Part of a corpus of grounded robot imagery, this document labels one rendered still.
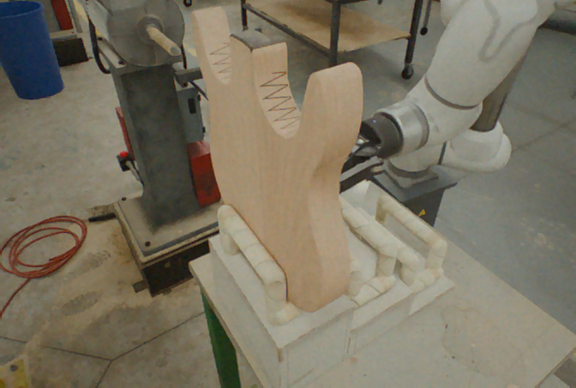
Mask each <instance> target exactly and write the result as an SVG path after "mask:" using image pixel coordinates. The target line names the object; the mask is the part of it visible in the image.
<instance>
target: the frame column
mask: <svg viewBox="0 0 576 388"><path fill-rule="evenodd" d="M109 67H110V70H111V77H112V79H113V83H114V86H115V89H116V93H117V98H118V101H119V104H120V108H121V110H122V111H123V117H124V121H125V124H126V127H127V130H128V133H129V138H130V142H131V146H132V148H133V152H134V155H135V161H136V164H137V168H138V171H139V174H140V177H141V179H142V181H143V184H144V187H142V196H141V202H142V204H143V205H144V207H145V208H146V210H147V213H148V214H149V216H150V218H151V220H152V221H153V223H154V224H155V225H156V226H161V225H164V224H168V223H169V222H172V221H174V219H177V218H180V217H182V216H185V215H187V214H190V213H191V212H196V211H199V210H200V209H202V208H203V207H200V204H199V201H198V198H197V195H196V191H195V185H194V180H193V175H192V170H190V165H189V155H188V151H187V146H186V141H185V136H184V132H183V123H182V118H181V113H180V108H179V103H178V97H177V89H176V84H175V79H174V74H173V69H172V67H173V64H171V65H167V66H163V67H158V68H155V69H148V70H143V71H140V72H135V73H132V74H128V75H120V76H118V75H117V72H116V71H115V70H114V69H113V67H112V66H111V65H110V64H109Z"/></svg>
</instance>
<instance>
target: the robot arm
mask: <svg viewBox="0 0 576 388"><path fill-rule="evenodd" d="M575 1H576V0H441V20H442V23H443V25H444V26H445V27H446V30H445V31H444V33H443V34H442V36H441V40H440V42H439V44H438V45H437V47H436V53H435V56H434V57H433V59H432V62H431V64H430V66H429V69H428V70H427V73H426V74H425V76H424V77H423V78H422V79H421V80H420V82H419V83H418V84H417V85H416V86H415V87H414V88H413V89H412V90H411V91H410V92H409V93H407V94H406V96H405V99H403V100H402V101H399V102H397V103H394V104H391V106H388V107H387V108H384V109H381V110H378V111H377V112H376V113H375V114H374V115H373V116H372V117H370V118H367V119H364V120H362V121H361V124H360V129H359V132H358V136H357V140H356V142H355V145H354V147H353V148H352V150H351V152H350V153H349V156H348V157H347V159H346V161H345V163H344V165H343V168H342V171H341V174H340V179H339V194H341V193H343V192H344V191H346V190H348V189H349V188H352V187H354V186H355V185H357V184H358V183H360V182H362V181H364V180H366V179H367V178H369V177H371V176H379V175H381V174H382V173H383V172H384V173H385V174H386V175H387V176H389V177H390V178H391V179H392V180H393V181H394V182H395V183H397V184H398V186H399V188H400V189H402V190H407V189H408V188H410V187H413V186H416V185H419V184H422V183H424V182H428V181H432V180H437V179H439V174H438V173H436V172H435V171H433V170H431V169H430V168H429V167H430V166H434V165H439V166H442V167H446V168H449V169H453V170H461V171H465V172H471V173H490V172H495V171H498V170H500V169H502V168H504V167H505V165H506V164H507V161H508V160H509V157H510V154H511V150H512V147H511V144H510V140H509V139H508V138H507V137H506V136H505V135H504V134H503V129H502V126H501V123H500V122H498V118H499V117H500V116H501V113H502V110H503V108H504V106H505V103H506V102H507V98H508V95H509V93H510V91H511V88H512V85H513V83H514V80H515V78H516V75H517V74H518V73H519V71H520V69H521V66H522V64H523V61H524V60H525V55H526V52H527V51H528V49H529V46H530V44H531V41H532V38H533V36H534V33H535V32H536V31H537V27H538V26H540V25H541V24H542V23H544V22H545V21H546V20H547V19H548V18H549V16H550V15H551V14H552V13H553V12H554V11H555V10H556V9H564V8H566V7H568V6H570V5H572V3H574V2H575ZM386 158H389V160H388V161H385V159H386ZM358 164H359V165H358ZM356 166H357V167H356ZM341 183H342V184H341ZM340 184H341V185H340Z"/></svg>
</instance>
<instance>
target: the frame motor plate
mask: <svg viewBox="0 0 576 388"><path fill-rule="evenodd" d="M96 40H97V47H98V51H99V53H101V54H102V55H103V57H104V58H105V59H106V61H107V62H108V63H109V64H110V65H111V66H112V67H113V69H114V70H115V71H116V72H117V75H118V76H120V75H128V74H132V73H135V72H140V71H143V70H148V69H155V68H158V67H163V66H167V65H171V64H175V63H182V62H183V55H182V53H180V52H179V54H178V55H174V56H173V57H172V58H171V59H169V60H168V61H166V62H163V63H160V64H157V65H153V66H142V65H138V64H137V65H134V66H129V65H128V64H127V63H126V62H125V61H124V60H123V59H122V58H121V57H120V56H119V55H118V54H117V52H116V51H115V50H114V49H113V48H112V47H111V45H110V42H109V41H108V39H107V38H106V37H105V36H101V37H100V36H98V37H97V38H96Z"/></svg>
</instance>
